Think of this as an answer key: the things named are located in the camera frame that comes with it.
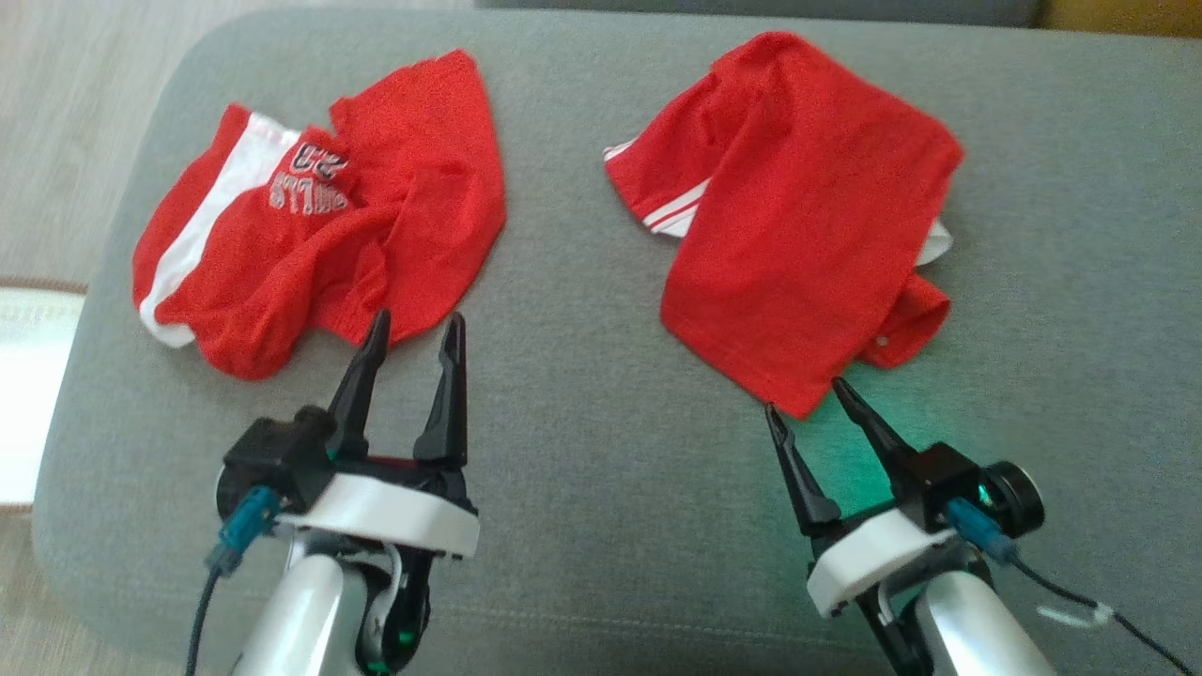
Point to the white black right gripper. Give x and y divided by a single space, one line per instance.
864 554

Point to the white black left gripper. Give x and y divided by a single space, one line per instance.
376 507

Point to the red Bulls 23 shorts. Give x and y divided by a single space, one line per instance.
310 253

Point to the red white jersey shirt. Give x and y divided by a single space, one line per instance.
798 235

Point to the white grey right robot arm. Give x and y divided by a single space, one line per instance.
977 629

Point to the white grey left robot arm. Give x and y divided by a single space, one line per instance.
300 620

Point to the large grey sofa seat cushion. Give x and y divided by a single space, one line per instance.
582 376

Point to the yellow sofa backrest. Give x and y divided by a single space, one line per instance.
1127 14

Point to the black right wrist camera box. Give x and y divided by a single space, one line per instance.
944 479

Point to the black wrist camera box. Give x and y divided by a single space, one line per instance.
944 479
277 451

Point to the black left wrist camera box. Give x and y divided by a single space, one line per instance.
277 451

